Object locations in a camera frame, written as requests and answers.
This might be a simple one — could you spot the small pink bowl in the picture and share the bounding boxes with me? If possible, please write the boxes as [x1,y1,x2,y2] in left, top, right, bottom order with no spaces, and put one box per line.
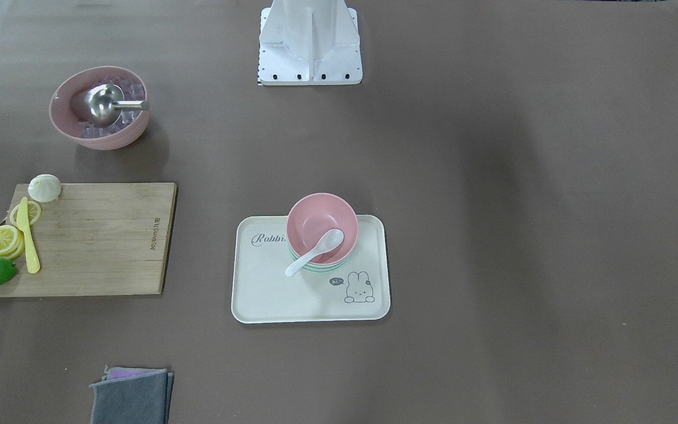
[286,193,360,266]

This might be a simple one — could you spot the green bowl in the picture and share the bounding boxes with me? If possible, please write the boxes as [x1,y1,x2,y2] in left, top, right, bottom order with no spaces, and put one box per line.
[286,244,354,272]

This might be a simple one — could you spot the metal ice scoop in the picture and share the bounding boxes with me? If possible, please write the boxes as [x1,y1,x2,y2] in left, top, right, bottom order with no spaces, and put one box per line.
[84,84,149,128]

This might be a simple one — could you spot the grey folded cloth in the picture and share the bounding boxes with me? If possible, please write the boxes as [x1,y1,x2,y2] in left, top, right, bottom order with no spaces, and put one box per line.
[91,367,174,423]

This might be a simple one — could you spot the wooden cutting board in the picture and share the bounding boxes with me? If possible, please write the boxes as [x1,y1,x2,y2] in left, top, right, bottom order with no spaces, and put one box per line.
[0,183,177,298]

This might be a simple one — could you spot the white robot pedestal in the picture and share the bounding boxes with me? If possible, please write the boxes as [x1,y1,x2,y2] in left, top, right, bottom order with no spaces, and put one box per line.
[257,1,363,86]

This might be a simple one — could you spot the cream rabbit tray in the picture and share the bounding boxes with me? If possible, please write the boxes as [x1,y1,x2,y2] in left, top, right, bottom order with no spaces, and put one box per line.
[231,215,392,324]

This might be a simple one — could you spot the lemon slice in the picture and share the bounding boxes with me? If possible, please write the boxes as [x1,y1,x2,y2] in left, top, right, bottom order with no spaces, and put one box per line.
[0,225,25,260]

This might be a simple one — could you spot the large pink bowl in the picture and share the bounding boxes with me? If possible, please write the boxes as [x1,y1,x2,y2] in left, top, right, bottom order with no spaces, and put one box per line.
[48,65,151,150]

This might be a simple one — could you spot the white ceramic spoon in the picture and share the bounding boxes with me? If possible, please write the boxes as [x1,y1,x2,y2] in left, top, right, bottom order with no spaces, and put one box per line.
[284,228,344,277]

